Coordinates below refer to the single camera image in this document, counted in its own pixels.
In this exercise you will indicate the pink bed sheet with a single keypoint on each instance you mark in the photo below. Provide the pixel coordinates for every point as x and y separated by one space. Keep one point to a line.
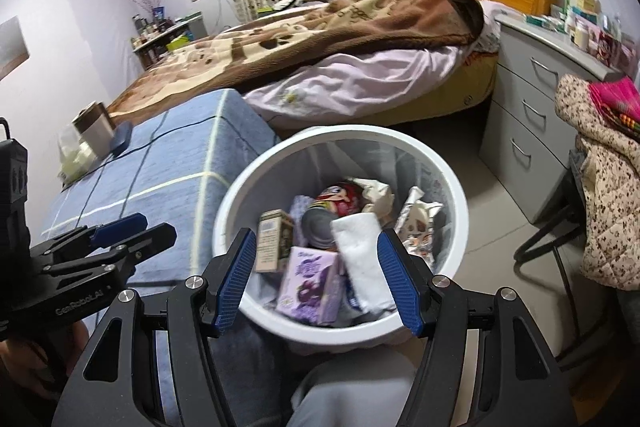
360 77

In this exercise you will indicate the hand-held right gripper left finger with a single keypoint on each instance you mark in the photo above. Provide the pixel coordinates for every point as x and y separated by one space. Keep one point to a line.
232 277

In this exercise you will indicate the black metal chair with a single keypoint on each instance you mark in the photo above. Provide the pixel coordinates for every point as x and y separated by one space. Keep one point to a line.
575 177

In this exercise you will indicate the cluttered desk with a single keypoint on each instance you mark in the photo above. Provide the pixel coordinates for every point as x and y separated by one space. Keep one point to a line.
190 27

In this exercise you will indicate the blue photo frame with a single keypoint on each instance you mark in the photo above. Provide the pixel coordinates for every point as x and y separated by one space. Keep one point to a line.
158 13

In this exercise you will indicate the small brown carton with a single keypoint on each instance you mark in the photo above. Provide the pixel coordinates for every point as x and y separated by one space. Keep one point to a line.
272 242

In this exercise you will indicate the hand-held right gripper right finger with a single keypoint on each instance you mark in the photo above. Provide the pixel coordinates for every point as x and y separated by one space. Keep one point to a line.
400 282

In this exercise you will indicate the person's grey trouser leg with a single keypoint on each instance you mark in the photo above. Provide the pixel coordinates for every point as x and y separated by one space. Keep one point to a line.
350 392

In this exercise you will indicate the grey drawer cabinet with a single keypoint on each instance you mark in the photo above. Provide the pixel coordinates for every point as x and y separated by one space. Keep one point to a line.
525 117

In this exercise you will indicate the white round waste bin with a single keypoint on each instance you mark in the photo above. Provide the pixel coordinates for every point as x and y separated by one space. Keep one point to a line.
340 132

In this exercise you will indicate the clear plastic bag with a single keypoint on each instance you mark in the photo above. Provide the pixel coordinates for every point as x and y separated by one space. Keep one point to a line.
75 159

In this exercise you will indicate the silver wall poster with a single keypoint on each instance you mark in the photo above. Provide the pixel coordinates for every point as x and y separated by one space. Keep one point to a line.
12 49

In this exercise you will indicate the group of small bottles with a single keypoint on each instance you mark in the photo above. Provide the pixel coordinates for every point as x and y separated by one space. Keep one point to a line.
147 32

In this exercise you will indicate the dark blue glasses case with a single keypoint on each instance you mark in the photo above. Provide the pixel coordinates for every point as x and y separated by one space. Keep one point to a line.
121 138

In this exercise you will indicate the brown printed blanket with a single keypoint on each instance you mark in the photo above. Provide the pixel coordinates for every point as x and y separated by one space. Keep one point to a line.
300 42

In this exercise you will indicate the person's left hand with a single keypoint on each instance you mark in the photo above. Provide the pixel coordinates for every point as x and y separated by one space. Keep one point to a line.
22 359

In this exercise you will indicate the grey thermos cup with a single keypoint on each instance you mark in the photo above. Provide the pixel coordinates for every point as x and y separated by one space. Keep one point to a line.
95 132

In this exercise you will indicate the purple drink carton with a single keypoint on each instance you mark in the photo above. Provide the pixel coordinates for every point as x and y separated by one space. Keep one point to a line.
310 282

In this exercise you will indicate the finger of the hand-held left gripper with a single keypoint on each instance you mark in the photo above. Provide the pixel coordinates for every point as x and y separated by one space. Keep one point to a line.
145 239
120 224

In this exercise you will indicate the floral padded jacket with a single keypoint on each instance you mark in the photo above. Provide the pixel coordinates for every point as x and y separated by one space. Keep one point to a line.
610 207

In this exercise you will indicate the green box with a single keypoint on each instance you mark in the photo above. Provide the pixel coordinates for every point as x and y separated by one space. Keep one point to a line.
178 43

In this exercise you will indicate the cylindrical snack can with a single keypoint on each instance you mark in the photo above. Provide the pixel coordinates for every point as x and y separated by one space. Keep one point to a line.
320 222

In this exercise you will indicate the pink patterned cloth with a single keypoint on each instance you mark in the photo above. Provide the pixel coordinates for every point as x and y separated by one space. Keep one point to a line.
615 99

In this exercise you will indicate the white towel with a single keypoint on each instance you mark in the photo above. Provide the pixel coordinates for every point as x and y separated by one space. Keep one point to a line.
355 247

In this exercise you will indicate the white paper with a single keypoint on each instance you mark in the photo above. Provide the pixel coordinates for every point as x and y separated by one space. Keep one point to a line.
375 194

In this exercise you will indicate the pile of medicine boxes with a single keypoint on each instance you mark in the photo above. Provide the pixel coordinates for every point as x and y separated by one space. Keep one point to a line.
580 32

